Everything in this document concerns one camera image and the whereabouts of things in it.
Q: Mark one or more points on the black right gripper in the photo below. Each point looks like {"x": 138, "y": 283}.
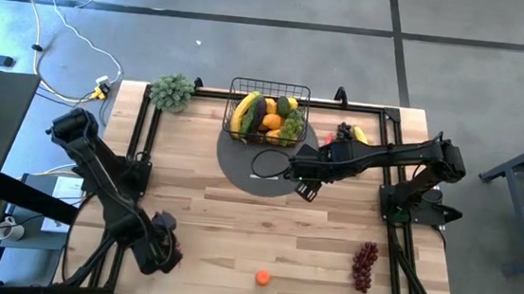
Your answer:
{"x": 322, "y": 162}

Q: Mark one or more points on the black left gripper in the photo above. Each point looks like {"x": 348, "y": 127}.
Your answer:
{"x": 157, "y": 257}

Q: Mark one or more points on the red chili pepper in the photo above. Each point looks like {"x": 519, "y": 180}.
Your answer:
{"x": 329, "y": 138}

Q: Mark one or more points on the golden bread roll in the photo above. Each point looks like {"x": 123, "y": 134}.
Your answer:
{"x": 272, "y": 120}
{"x": 273, "y": 136}

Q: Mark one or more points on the green grape bunch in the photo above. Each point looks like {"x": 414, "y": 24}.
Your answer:
{"x": 292, "y": 128}

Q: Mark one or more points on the black grape bunch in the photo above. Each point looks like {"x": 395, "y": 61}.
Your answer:
{"x": 344, "y": 131}

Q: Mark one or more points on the yellow banana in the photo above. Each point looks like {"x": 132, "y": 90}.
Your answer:
{"x": 360, "y": 134}
{"x": 241, "y": 112}

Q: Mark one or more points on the dark green avocado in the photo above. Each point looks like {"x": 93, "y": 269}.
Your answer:
{"x": 283, "y": 106}

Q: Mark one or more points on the dark purple eggplant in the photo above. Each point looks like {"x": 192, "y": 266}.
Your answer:
{"x": 259, "y": 116}

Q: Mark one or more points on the dark green cucumber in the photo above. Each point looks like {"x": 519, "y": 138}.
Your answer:
{"x": 248, "y": 122}

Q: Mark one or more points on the dark red grape bunch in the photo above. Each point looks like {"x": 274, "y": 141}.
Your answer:
{"x": 364, "y": 265}

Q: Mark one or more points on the orange fruit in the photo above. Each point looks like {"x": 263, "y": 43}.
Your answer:
{"x": 263, "y": 278}

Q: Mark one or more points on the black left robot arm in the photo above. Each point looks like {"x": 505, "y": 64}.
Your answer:
{"x": 99, "y": 161}

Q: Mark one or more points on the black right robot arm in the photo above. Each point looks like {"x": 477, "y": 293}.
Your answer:
{"x": 409, "y": 152}

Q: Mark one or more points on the grey round woven placemat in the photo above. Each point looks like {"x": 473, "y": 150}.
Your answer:
{"x": 241, "y": 169}

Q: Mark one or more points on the white paper booklet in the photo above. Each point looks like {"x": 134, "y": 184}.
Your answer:
{"x": 65, "y": 196}

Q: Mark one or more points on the white mug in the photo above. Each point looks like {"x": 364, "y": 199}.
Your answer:
{"x": 10, "y": 229}

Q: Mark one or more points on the green potted plant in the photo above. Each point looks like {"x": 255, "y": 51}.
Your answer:
{"x": 171, "y": 92}

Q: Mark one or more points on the white and yellow plug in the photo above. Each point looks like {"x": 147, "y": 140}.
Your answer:
{"x": 101, "y": 87}

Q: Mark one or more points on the black aluminium table frame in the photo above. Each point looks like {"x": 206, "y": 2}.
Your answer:
{"x": 365, "y": 109}

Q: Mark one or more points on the black frame bracket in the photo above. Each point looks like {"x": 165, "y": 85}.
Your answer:
{"x": 198, "y": 83}
{"x": 341, "y": 95}

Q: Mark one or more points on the grey metal desk frame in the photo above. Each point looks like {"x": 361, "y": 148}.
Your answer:
{"x": 522, "y": 212}

